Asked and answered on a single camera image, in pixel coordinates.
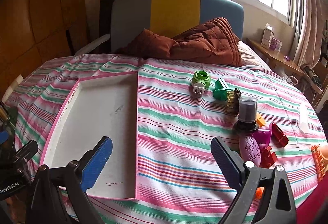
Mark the purple box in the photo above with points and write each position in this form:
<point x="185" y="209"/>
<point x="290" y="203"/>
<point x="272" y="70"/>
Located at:
<point x="275" y="43"/>

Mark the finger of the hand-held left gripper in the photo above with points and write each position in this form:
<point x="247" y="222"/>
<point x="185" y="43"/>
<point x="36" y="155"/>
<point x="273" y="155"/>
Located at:
<point x="27" y="149"/>

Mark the person's red clothing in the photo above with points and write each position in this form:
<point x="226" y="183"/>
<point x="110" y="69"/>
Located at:
<point x="314" y="203"/>

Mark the wooden wardrobe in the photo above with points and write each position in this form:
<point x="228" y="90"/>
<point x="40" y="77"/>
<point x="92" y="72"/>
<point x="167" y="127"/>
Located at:
<point x="38" y="8"/>

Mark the grey yellow blue headboard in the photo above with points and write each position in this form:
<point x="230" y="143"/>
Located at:
<point x="174" y="11"/>

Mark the small orange plastic piece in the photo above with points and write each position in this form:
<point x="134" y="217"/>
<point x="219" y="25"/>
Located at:
<point x="260" y="192"/>

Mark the white box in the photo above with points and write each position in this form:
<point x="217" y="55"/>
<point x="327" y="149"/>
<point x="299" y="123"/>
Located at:
<point x="266" y="34"/>

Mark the green plastic spool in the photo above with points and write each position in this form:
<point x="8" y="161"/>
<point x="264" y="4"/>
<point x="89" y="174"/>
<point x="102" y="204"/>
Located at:
<point x="221" y="92"/>

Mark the purple egg-shaped case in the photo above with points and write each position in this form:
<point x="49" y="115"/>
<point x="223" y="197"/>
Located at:
<point x="250" y="149"/>

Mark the small purple item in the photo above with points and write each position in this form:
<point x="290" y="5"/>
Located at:
<point x="287" y="58"/>

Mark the red plastic block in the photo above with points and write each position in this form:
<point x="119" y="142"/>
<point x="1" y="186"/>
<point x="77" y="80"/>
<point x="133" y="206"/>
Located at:
<point x="279" y="135"/>

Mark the wooden side shelf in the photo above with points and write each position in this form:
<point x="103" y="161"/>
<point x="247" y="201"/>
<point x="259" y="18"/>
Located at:
<point x="276" y="56"/>

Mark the orange plastic grid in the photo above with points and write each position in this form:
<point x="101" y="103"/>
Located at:
<point x="319" y="161"/>

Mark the striped bedsheet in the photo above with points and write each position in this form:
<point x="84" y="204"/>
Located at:
<point x="174" y="131"/>

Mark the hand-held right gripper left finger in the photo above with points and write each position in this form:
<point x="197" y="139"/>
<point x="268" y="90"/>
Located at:
<point x="98" y="162"/>

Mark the pale pink pillow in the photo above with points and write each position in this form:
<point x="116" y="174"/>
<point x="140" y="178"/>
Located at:
<point x="249" y="53"/>

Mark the beige patterned curtain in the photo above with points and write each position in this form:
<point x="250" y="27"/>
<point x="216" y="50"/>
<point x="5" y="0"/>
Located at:
<point x="312" y="21"/>

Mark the red plastic toy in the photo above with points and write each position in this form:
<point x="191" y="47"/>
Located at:
<point x="269" y="156"/>

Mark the green plug-in device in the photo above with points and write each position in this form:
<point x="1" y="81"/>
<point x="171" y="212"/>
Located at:
<point x="201" y="80"/>

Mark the pink shallow cardboard box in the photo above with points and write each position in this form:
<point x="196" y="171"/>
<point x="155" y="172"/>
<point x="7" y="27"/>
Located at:
<point x="102" y="116"/>

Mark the magenta plastic funnel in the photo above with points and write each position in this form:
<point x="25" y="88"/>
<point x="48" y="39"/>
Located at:
<point x="264" y="135"/>

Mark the white bed rail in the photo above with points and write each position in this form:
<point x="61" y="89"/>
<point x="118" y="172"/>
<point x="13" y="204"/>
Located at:
<point x="92" y="43"/>

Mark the grey canister with black base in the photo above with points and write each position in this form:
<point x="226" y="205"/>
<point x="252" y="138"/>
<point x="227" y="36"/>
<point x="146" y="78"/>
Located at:
<point x="247" y="111"/>

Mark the yellow plastic case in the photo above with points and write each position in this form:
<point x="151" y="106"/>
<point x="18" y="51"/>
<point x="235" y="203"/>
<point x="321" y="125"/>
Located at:
<point x="260" y="120"/>

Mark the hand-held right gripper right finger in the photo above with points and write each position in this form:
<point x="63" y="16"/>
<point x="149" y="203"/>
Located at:
<point x="226" y="162"/>

